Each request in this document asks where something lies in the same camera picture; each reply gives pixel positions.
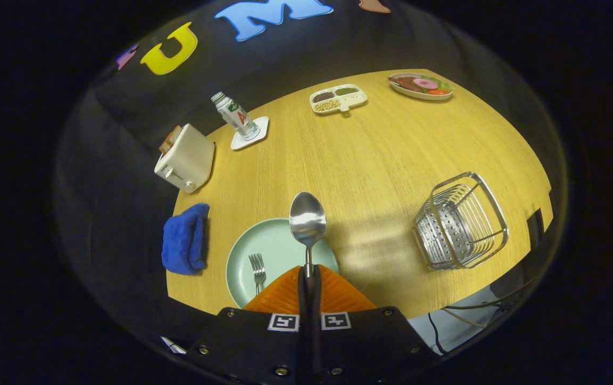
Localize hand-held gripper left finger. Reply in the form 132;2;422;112
186;266;307;385

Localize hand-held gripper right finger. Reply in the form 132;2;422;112
312;265;438;385

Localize metal fork with brown handle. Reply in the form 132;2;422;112
249;253;267;296

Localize metal spoon with brown handle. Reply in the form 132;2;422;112
289;191;327;279

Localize pale green plate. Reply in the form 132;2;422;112
226;218;339;310

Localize blue folded towel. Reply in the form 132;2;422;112
162;203;210;276

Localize white square coaster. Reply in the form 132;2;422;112
231;116;270;151

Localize white toaster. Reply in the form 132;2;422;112
154;124;216;194

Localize small white drink bottle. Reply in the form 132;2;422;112
211;91;260;141

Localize white divided snack tray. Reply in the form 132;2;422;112
309;84;368;115

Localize brown toast slices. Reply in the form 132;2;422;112
159;125;183;156

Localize white plate with food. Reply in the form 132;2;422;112
388;73;454;101

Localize black cable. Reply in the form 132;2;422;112
427;313;444;353

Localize grey cable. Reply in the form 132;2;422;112
443;299;511;329

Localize metal wire basket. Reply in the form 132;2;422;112
413;172;509;271

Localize black table bracket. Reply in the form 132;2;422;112
526;209;546;250

